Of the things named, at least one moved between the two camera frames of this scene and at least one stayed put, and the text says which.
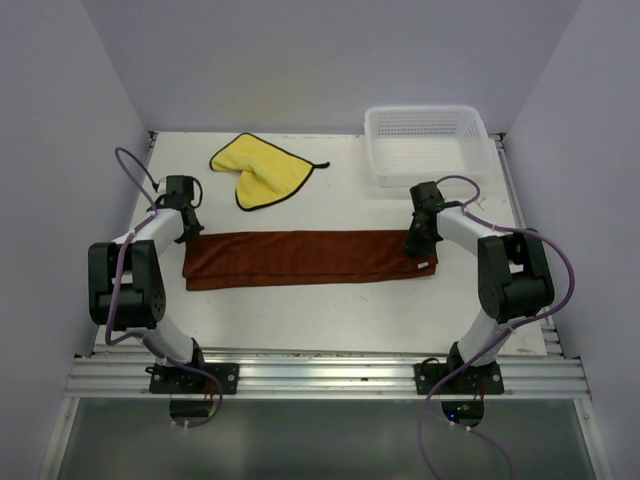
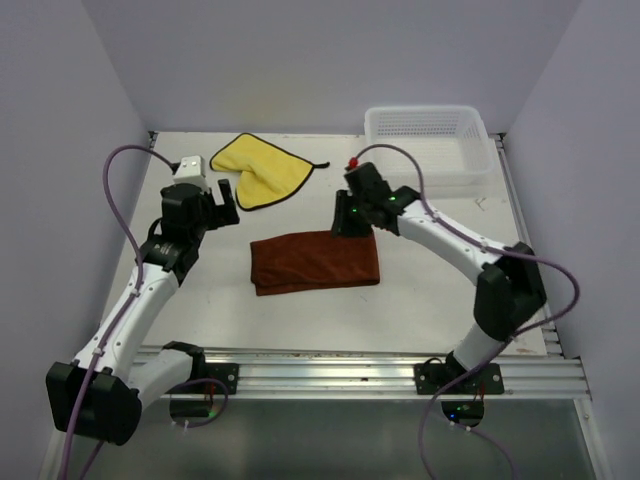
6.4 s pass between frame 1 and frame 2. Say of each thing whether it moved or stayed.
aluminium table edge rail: stayed
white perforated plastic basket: stayed
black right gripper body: moved
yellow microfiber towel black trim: stayed
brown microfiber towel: moved
